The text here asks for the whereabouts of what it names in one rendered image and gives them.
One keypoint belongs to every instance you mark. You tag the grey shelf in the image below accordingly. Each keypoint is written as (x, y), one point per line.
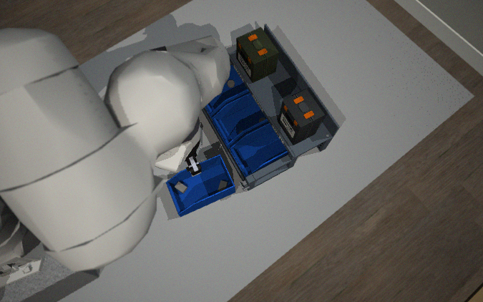
(269, 92)

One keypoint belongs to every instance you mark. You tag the olive green case with orange latches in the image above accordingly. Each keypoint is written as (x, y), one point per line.
(257, 54)

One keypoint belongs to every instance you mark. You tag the blue bin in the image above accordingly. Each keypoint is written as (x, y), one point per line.
(228, 94)
(241, 114)
(202, 189)
(258, 149)

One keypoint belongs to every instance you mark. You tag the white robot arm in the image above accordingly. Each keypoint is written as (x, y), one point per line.
(77, 171)

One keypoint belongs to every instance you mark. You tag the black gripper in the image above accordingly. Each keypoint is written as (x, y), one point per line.
(192, 165)

